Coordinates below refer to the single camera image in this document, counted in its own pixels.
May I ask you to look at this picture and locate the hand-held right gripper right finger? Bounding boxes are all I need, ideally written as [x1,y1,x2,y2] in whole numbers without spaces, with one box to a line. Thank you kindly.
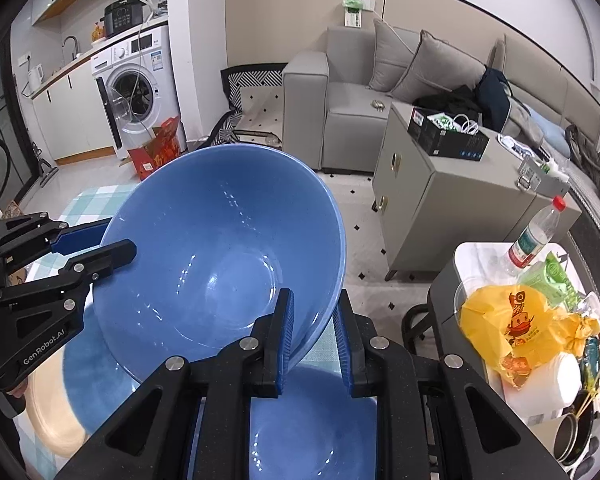
[330,290,571,480]

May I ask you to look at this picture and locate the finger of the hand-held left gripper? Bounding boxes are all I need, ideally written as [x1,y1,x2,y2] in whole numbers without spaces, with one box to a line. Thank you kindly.
[0,238,138,312]
[0,211,115,262]

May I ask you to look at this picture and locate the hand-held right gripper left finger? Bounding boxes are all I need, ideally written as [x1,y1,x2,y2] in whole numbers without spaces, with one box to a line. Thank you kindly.
[55,287,297,480]

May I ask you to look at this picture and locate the blue bowl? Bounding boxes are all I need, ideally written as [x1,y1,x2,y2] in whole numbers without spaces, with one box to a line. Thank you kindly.
[62,305,381,480]
[92,142,347,383]

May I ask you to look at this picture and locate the beige plate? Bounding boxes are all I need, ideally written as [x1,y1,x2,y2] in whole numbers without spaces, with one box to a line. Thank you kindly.
[26,355,91,457]

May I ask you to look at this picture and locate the person's left forearm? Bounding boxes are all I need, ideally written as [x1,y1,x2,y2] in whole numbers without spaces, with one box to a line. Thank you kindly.
[0,375,28,480]

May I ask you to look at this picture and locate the upright floor cleaner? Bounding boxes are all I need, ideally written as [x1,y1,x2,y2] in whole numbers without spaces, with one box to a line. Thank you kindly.
[32,147,61,186]

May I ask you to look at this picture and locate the black side table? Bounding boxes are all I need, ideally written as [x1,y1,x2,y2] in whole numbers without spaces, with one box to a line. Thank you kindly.
[402,242,600,480]

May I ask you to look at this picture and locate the red cardboard box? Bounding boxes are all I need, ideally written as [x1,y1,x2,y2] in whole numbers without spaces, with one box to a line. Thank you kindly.
[120,115,188,181]

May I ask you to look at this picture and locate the white kitchen cabinet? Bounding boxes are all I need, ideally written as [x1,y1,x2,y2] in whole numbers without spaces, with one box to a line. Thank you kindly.
[30,50,118,161]

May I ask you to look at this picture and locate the yellow plastic bag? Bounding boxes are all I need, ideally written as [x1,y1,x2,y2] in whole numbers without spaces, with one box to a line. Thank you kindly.
[460,284,600,388]

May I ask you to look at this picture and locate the grey side cabinet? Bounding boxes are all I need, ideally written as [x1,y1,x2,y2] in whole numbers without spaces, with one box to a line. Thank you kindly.
[371,101,583,281]

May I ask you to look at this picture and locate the white washing machine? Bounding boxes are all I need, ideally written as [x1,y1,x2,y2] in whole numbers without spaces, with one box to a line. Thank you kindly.
[90,22,188,161]

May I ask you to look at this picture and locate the green packet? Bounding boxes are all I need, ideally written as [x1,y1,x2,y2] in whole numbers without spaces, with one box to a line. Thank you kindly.
[517,252,578,308]

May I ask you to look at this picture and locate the white takeaway container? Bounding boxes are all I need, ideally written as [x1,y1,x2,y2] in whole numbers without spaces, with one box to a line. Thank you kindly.
[502,351,583,423]

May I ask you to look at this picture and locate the plastic bottle with red cap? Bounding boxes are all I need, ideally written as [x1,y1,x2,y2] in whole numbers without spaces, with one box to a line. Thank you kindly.
[507,195,567,269]

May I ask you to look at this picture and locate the black pressure cooker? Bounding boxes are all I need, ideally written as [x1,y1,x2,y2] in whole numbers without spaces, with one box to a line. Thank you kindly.
[102,0,148,38]

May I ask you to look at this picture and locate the black box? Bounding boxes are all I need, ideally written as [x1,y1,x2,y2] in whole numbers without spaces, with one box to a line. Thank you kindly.
[406,107,491,162]

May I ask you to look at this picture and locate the black takeaway bowl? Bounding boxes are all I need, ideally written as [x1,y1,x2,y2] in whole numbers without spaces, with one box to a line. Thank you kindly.
[552,390,596,466]

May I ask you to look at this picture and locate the grey sofa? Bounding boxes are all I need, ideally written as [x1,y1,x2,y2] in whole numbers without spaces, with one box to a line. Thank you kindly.
[281,25,600,211]

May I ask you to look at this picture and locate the grey latched case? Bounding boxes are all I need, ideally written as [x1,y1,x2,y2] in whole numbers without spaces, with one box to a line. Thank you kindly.
[517,155,571,196]

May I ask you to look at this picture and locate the black jacket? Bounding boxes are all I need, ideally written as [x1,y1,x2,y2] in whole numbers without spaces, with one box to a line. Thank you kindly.
[415,85,481,116]

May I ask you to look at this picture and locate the dark blue backpack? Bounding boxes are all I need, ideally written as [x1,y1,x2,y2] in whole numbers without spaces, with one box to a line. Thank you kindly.
[475,67,511,131]

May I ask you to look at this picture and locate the grey cushion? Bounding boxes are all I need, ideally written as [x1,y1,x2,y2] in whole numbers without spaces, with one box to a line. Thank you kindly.
[390,30,486,106]
[367,19,423,93]

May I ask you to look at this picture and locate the grey jacket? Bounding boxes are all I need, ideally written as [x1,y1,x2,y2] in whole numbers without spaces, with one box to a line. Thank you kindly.
[565,125,600,201]

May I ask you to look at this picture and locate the white cable bundle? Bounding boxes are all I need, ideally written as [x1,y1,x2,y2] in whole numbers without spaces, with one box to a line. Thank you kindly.
[427,112,481,136]

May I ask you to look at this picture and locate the white and green wall box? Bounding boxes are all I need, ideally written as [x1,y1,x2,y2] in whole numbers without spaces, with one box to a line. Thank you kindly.
[339,0,376,28]

